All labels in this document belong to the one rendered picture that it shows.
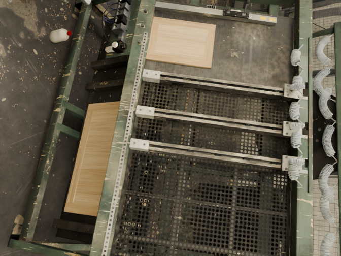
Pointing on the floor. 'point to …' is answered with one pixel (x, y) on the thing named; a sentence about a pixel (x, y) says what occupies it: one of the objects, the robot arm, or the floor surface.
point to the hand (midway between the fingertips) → (231, 1)
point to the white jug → (59, 35)
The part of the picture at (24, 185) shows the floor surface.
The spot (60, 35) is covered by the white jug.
